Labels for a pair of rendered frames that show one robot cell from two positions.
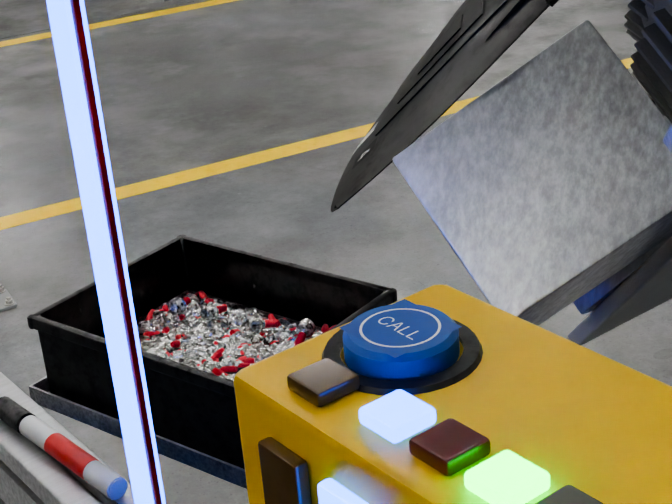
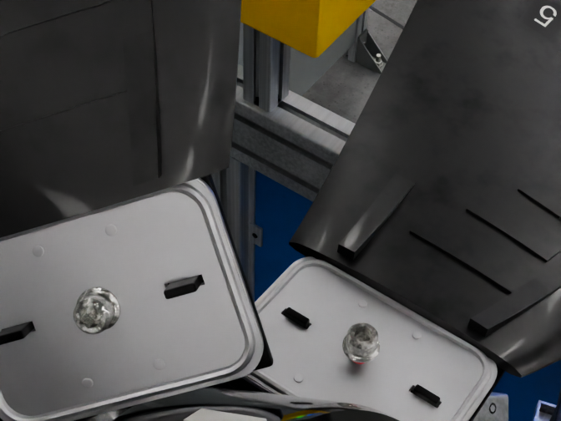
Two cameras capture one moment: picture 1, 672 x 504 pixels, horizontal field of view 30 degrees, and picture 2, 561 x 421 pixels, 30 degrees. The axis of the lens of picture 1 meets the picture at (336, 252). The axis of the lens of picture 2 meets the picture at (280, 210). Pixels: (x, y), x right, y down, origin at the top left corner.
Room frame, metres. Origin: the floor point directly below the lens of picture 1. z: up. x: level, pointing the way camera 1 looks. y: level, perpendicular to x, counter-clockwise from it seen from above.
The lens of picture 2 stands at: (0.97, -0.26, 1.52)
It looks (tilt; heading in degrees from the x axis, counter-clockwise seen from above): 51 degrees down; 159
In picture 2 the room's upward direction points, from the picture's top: 2 degrees clockwise
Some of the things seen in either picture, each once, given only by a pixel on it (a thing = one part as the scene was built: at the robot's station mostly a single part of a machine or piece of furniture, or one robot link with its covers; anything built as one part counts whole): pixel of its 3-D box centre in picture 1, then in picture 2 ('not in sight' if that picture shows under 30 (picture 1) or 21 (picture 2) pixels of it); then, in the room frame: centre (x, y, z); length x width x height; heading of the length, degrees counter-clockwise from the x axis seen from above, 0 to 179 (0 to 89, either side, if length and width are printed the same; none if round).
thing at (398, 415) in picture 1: (397, 415); not in sight; (0.33, -0.01, 1.08); 0.02 x 0.02 x 0.01; 36
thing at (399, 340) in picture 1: (401, 345); not in sight; (0.37, -0.02, 1.08); 0.04 x 0.04 x 0.02
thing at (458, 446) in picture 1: (449, 446); not in sight; (0.31, -0.03, 1.08); 0.02 x 0.02 x 0.01; 36
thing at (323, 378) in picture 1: (323, 382); not in sight; (0.35, 0.01, 1.08); 0.02 x 0.02 x 0.01; 36
